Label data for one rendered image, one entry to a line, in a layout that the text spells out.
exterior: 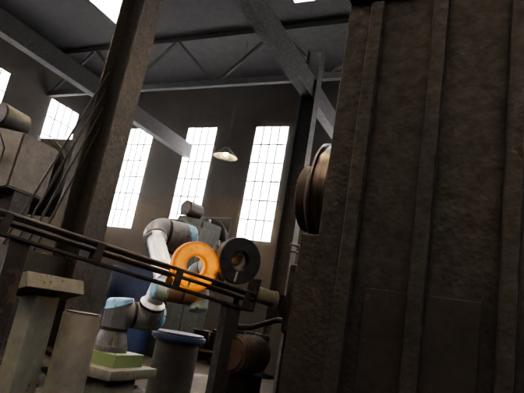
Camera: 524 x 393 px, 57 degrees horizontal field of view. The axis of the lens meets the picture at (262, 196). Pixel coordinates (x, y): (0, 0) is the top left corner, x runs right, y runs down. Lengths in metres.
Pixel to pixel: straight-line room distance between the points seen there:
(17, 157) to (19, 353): 5.37
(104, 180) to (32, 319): 3.17
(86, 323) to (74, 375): 0.15
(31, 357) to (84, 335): 0.20
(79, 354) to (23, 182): 5.52
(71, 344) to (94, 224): 3.16
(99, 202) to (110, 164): 0.39
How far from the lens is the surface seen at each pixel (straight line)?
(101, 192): 4.78
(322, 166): 1.85
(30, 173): 7.11
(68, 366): 1.66
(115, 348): 2.22
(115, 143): 4.90
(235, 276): 1.59
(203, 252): 1.55
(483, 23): 1.69
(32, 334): 1.75
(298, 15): 12.24
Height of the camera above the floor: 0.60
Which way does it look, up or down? 14 degrees up
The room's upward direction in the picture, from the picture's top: 10 degrees clockwise
